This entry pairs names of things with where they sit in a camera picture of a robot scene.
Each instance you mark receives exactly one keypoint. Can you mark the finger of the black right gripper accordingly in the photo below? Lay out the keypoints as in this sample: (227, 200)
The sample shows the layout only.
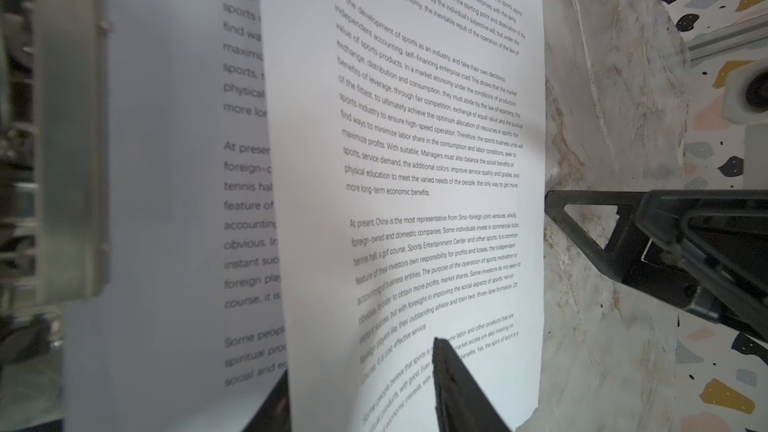
(601, 224)
(720, 238)

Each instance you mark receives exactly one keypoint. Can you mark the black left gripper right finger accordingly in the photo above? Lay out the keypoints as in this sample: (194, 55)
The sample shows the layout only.
(461, 405)

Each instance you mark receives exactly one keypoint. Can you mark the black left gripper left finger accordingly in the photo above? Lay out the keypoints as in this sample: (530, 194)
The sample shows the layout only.
(274, 415)

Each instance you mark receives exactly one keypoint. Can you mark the white text paper sheet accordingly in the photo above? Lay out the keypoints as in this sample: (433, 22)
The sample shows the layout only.
(316, 189)

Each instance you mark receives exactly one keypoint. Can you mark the silver folder clip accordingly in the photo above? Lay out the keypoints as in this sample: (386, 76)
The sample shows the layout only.
(54, 150)

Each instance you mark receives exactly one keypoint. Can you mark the aluminium corner post right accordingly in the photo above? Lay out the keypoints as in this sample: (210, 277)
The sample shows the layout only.
(737, 36)

